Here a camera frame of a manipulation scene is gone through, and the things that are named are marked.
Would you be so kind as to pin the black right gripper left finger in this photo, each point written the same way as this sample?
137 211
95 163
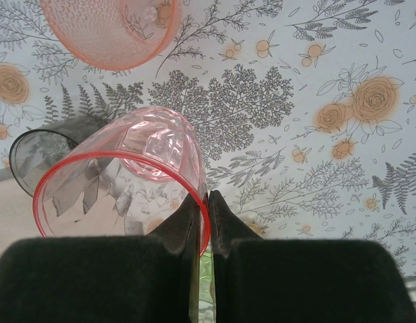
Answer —
93 282

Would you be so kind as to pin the tall green plastic glass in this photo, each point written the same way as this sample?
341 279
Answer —
206 286

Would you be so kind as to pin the aluminium side rail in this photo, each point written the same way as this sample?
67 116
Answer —
415 303

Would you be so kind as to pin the salmon textured plastic glass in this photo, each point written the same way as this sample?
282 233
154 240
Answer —
103 40

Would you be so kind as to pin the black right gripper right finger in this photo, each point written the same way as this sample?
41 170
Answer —
312 286

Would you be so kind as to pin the floral tablecloth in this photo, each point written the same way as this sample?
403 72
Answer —
295 50

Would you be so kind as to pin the short grey plastic glass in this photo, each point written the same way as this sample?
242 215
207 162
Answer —
29 158

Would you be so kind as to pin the pink plastic glass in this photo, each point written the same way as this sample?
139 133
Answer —
154 134

